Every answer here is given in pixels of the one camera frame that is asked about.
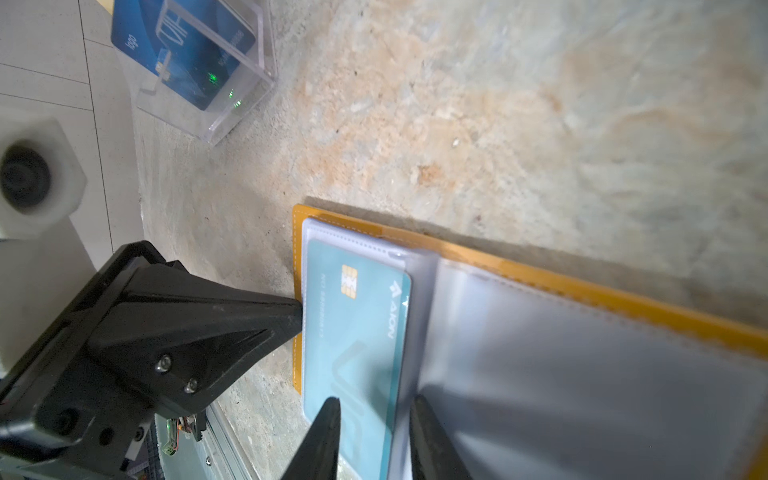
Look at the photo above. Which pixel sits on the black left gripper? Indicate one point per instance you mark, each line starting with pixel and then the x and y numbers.
pixel 143 338

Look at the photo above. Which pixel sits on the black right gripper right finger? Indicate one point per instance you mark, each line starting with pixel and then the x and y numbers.
pixel 432 453

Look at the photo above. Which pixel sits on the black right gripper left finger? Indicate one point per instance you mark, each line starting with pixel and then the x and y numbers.
pixel 317 456

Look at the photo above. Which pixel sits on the yellow leather card holder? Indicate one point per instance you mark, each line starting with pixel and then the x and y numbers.
pixel 536 375

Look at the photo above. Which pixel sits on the teal VIP credit card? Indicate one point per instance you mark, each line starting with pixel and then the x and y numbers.
pixel 355 315

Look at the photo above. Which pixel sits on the blue card in stand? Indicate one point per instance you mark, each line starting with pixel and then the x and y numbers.
pixel 160 40

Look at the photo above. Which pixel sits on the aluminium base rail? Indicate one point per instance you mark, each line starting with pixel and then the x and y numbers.
pixel 218 455

